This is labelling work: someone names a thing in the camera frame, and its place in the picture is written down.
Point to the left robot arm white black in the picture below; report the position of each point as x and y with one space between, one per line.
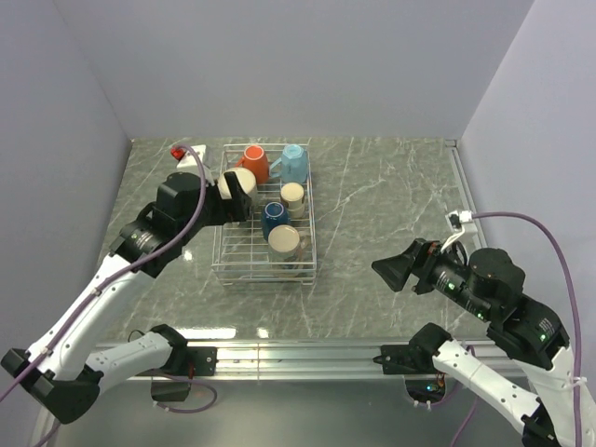
62 370

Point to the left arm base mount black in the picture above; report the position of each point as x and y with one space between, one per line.
181 375

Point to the aluminium mounting rail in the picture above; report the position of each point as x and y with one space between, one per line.
313 393

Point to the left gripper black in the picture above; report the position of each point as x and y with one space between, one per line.
235 209

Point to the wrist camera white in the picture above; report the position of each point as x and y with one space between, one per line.
186 162
462 226

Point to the dark blue faceted mug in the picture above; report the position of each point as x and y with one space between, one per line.
274 214

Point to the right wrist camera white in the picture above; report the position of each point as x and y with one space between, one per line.
462 226

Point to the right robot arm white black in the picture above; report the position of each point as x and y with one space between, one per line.
559 411

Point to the white wire dish rack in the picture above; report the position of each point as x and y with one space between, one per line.
240 252

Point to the green interior floral mug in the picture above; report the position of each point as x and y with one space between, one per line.
246 179

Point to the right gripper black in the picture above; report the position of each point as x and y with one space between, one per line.
394 268

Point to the light blue mug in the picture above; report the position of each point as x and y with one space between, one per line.
292 166

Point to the orange mug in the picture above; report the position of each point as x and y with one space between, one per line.
255 160

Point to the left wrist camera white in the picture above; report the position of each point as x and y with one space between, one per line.
186 162

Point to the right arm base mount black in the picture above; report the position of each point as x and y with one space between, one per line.
424 384

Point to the stainless steel cup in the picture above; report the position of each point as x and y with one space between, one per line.
292 196

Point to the beige patterned mug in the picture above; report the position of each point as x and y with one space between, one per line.
286 251

